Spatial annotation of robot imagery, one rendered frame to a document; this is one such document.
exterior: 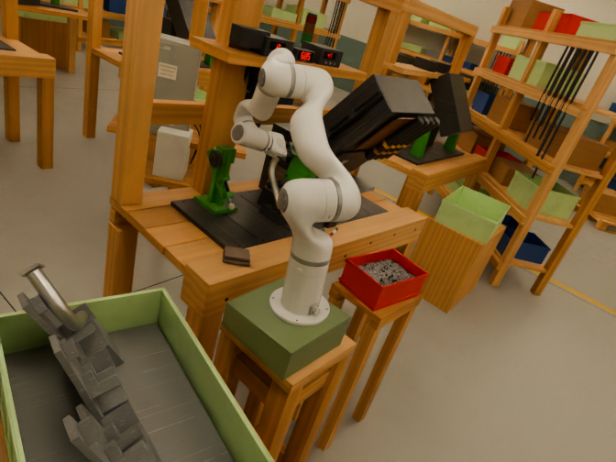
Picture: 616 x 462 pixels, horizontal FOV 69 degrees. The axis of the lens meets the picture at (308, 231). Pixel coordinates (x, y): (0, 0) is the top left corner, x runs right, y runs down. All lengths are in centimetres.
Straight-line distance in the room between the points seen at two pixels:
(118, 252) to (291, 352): 105
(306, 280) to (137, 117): 92
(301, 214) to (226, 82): 96
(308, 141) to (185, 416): 77
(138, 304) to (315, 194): 59
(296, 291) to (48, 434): 68
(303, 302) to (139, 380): 48
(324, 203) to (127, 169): 94
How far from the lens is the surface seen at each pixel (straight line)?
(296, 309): 136
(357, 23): 1246
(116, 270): 212
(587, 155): 436
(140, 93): 181
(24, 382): 128
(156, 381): 127
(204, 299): 156
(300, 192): 116
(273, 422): 147
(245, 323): 136
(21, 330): 132
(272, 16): 747
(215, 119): 202
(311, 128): 129
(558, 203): 442
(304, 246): 125
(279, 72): 136
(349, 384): 203
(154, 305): 139
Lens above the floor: 178
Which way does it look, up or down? 26 degrees down
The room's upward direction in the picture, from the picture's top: 17 degrees clockwise
